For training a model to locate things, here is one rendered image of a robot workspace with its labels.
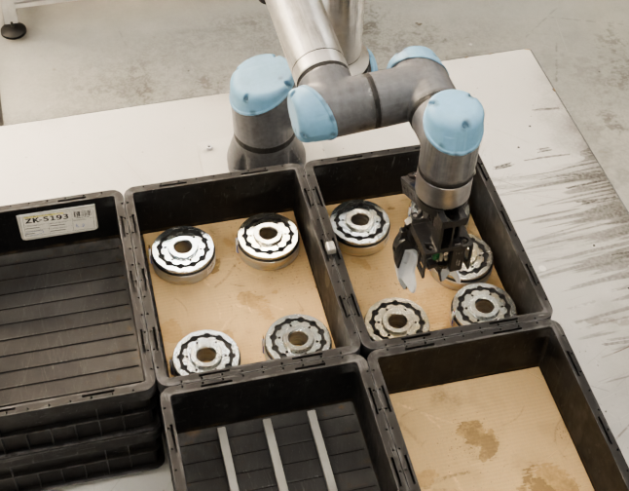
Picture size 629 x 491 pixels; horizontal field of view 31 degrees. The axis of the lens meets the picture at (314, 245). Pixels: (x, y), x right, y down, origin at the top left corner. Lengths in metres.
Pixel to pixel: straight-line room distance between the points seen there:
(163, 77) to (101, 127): 1.20
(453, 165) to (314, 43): 0.25
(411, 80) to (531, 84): 0.98
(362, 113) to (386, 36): 2.20
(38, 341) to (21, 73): 1.86
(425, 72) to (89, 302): 0.68
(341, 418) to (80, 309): 0.46
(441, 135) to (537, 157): 0.89
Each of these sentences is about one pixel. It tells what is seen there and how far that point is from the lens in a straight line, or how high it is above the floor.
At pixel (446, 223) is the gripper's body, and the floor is 1.16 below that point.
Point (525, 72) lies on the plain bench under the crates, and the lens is 2.48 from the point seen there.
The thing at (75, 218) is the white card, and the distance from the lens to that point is 1.88.
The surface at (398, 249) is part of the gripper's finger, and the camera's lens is 1.61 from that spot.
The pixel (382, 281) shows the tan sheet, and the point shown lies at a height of 0.83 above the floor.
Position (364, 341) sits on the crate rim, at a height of 0.93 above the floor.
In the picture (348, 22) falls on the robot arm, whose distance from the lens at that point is 1.91.
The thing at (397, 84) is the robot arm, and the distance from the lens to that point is 1.49.
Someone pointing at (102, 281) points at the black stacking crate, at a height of 0.83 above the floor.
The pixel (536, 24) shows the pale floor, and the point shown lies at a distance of 3.79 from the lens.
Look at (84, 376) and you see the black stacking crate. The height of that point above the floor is 0.83.
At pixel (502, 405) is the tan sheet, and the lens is 1.73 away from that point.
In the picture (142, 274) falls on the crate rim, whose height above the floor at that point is 0.92.
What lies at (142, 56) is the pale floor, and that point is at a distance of 3.58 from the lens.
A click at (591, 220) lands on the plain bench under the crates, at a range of 2.19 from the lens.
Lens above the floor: 2.25
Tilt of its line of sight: 49 degrees down
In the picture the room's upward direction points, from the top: 3 degrees clockwise
